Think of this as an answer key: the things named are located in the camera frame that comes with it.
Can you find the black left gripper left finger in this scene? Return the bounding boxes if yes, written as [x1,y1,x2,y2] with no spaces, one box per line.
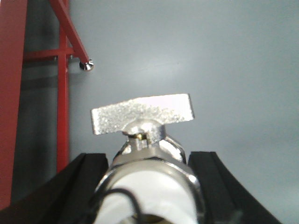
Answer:
[0,154,108,224]

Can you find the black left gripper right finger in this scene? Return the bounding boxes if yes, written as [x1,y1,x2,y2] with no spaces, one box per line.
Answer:
[188,152,280,224]

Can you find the silver valve with handle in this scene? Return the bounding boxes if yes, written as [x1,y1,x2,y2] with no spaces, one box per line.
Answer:
[91,93,205,224]

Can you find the thin black cable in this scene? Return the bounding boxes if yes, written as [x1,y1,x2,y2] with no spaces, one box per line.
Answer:
[87,188,143,221]

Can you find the red metal frame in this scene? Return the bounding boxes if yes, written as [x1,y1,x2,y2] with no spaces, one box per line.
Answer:
[0,0,94,208]

